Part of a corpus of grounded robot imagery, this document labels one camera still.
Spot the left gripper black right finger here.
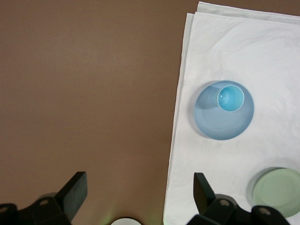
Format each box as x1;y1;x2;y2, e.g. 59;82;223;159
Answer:
186;172;292;225

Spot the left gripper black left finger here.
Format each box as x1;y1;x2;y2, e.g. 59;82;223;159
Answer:
0;171;88;225

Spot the blue cup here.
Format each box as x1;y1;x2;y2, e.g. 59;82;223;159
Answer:
212;84;245;113

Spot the green round plate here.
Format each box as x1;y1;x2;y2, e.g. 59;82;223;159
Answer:
252;166;300;218

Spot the blue round plate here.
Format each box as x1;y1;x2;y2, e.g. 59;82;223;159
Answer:
192;80;255;141

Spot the white tablecloth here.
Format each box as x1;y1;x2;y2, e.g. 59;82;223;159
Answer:
163;1;300;225

